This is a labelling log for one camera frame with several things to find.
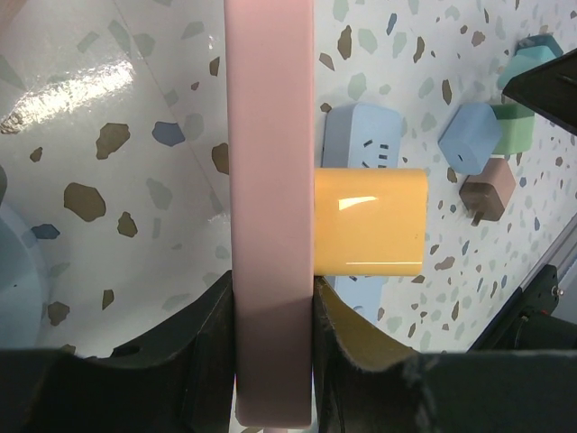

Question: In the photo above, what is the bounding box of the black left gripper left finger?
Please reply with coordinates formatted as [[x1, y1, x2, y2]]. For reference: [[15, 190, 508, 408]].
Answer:
[[1, 272, 235, 432]]

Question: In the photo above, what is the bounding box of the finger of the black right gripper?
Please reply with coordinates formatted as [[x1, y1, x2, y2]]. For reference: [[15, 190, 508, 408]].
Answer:
[[503, 50, 577, 135]]

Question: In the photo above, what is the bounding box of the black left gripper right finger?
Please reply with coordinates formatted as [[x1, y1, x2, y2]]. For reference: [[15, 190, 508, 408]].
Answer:
[[313, 277, 576, 432]]

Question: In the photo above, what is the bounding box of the turquoise charger plug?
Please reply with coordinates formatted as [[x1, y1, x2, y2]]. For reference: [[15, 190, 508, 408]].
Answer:
[[497, 33, 563, 90]]

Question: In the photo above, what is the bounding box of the light green charger plug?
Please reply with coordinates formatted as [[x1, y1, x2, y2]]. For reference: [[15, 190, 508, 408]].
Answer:
[[491, 103, 535, 156]]

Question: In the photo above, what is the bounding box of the light blue charger plug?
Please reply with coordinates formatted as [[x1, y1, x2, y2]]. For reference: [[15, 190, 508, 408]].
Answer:
[[438, 102, 502, 175]]

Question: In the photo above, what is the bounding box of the pink brown charger plug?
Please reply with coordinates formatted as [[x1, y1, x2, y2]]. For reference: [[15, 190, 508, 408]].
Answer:
[[459, 158, 517, 226]]

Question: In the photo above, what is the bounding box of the yellow charger plug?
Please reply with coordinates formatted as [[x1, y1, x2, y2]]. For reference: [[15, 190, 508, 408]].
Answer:
[[314, 169, 428, 276]]

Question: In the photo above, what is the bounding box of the light blue power strip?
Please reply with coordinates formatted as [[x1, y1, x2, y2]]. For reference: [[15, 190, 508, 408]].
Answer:
[[321, 102, 402, 324]]

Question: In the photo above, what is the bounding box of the pink power strip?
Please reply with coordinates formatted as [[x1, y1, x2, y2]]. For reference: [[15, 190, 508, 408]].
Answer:
[[224, 1, 314, 428]]

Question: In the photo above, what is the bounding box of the aluminium front rail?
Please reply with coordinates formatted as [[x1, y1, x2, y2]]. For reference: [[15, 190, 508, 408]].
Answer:
[[471, 219, 576, 351]]

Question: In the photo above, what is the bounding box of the black mounting base plate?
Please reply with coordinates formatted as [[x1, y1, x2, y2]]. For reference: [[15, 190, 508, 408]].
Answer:
[[471, 264, 576, 351]]

